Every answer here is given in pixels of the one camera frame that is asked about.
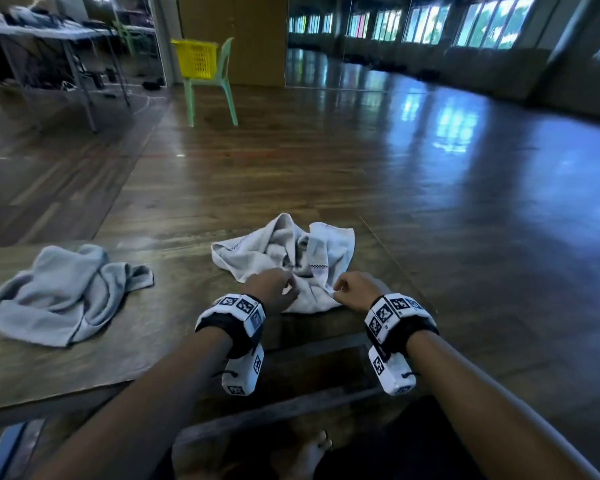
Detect person's right hand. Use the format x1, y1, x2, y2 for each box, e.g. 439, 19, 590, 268
332, 271, 392, 314

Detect person's left hand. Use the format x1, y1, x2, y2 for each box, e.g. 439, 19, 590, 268
242, 268, 301, 316

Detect white towel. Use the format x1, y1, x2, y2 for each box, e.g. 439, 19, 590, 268
210, 213, 356, 314

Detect person's left forearm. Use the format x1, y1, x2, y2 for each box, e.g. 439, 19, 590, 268
30, 327, 234, 480

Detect person's right forearm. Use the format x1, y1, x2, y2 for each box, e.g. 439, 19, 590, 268
406, 330, 600, 480

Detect person's bare foot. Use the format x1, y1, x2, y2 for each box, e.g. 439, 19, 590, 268
272, 431, 333, 480

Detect green plastic chair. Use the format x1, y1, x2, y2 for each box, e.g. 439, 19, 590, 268
182, 37, 239, 128

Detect light blue towel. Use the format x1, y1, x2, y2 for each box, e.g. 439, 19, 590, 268
0, 244, 155, 348

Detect yellow plastic basket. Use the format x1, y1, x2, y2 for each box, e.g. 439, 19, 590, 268
171, 39, 219, 80

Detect grey folding table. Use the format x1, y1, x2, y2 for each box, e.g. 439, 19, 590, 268
0, 15, 131, 134

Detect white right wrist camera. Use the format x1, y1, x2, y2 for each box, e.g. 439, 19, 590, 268
364, 293, 440, 397

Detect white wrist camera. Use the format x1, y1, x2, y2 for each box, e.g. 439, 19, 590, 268
364, 293, 440, 397
195, 293, 267, 397

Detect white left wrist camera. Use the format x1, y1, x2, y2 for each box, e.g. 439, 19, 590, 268
195, 293, 267, 397

